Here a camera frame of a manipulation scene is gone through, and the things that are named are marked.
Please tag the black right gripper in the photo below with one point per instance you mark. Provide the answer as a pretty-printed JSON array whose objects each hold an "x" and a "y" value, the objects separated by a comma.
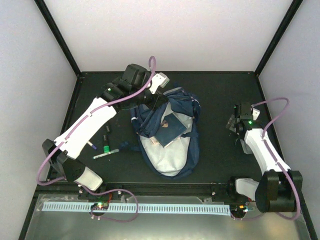
[{"x": 231, "y": 122}]

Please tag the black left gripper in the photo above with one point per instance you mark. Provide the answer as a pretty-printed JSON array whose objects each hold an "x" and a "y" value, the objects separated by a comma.
[{"x": 155, "y": 100}]

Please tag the dark blue notebook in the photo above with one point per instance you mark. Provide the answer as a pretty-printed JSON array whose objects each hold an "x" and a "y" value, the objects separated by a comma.
[{"x": 170, "y": 129}]

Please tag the navy blue student backpack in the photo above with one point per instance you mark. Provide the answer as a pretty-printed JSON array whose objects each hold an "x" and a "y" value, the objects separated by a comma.
[{"x": 180, "y": 158}]

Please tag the grey pencil pouch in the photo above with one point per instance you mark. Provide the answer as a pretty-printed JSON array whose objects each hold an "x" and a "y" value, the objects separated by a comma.
[{"x": 246, "y": 149}]

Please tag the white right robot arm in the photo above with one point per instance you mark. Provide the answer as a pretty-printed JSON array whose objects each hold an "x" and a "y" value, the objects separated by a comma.
[{"x": 278, "y": 190}]

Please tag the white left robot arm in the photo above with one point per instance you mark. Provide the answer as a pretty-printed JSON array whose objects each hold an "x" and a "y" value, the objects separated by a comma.
[{"x": 137, "y": 86}]

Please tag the white green pen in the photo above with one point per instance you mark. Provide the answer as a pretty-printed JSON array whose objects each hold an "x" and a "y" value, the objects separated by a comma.
[{"x": 105, "y": 154}]

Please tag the green capped marker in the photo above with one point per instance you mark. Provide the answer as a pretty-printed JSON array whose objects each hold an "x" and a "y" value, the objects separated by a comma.
[{"x": 105, "y": 143}]

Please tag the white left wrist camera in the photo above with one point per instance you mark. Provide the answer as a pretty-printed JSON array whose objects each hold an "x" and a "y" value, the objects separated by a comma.
[{"x": 159, "y": 80}]

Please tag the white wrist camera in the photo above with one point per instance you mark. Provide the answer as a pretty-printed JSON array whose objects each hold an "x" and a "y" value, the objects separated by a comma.
[
  {"x": 159, "y": 80},
  {"x": 255, "y": 113}
]

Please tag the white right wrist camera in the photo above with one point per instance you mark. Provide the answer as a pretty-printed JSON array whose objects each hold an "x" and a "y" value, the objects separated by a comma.
[{"x": 255, "y": 113}]

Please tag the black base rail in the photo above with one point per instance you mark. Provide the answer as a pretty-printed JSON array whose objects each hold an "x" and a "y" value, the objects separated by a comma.
[{"x": 218, "y": 192}]

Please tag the white slotted cable duct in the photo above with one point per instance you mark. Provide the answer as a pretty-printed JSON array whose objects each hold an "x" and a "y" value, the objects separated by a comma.
[{"x": 140, "y": 208}]

